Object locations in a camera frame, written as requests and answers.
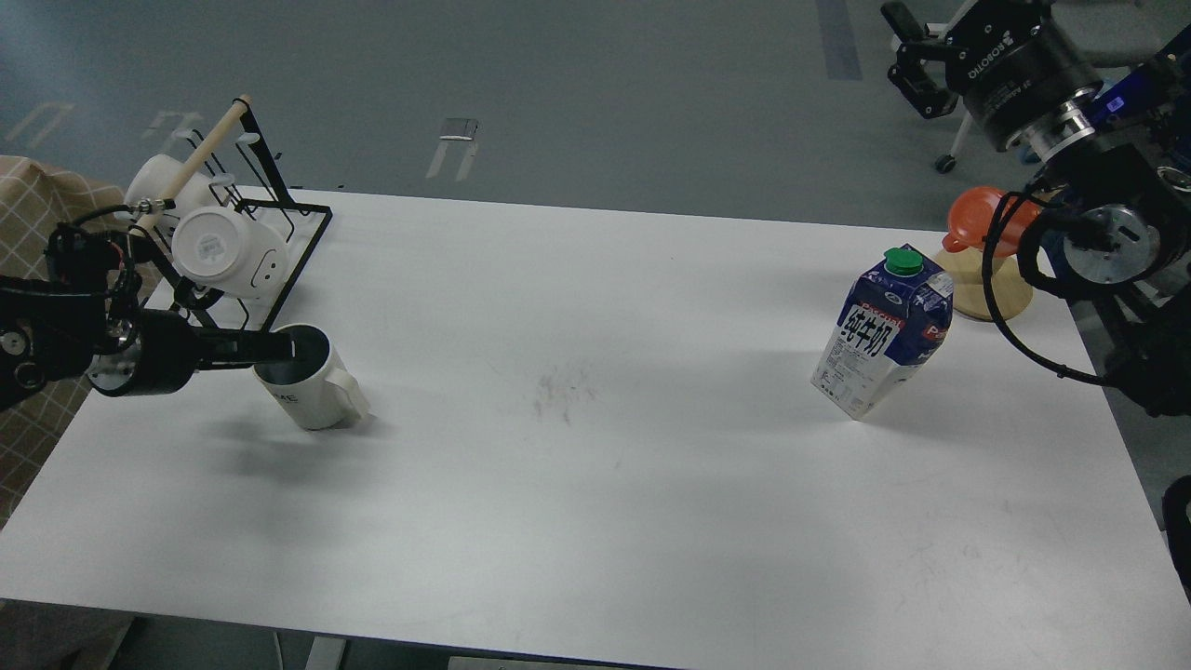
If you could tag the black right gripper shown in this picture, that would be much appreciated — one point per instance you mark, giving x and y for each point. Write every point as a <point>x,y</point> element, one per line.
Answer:
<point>1018,75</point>

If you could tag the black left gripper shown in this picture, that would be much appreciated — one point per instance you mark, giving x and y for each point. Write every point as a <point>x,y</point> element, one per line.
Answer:
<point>164,351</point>

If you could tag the white ceramic mug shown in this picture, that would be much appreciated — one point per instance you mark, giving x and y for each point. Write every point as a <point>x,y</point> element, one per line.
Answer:
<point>314,387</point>

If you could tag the blue white milk carton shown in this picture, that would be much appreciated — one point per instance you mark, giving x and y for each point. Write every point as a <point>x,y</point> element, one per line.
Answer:
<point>894,319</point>

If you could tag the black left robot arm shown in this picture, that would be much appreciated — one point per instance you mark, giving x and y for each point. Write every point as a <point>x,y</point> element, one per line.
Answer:
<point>118,314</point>

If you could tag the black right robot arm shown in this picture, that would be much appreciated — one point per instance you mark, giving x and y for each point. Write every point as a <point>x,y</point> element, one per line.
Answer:
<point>1112,188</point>

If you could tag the orange plastic cup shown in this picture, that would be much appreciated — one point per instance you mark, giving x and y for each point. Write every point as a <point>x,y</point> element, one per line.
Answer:
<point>970,218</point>

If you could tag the wooden cup tree stand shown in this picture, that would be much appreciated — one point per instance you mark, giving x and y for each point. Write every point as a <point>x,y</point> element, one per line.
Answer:
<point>1012,294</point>

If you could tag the grey office chair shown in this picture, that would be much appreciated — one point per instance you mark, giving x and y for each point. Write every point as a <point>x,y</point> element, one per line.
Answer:
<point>947,161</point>

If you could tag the beige checkered cloth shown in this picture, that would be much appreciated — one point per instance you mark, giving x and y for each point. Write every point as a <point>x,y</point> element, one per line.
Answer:
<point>37,406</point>

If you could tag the black wire cup rack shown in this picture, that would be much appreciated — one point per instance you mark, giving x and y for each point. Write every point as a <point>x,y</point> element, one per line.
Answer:
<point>236,156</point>

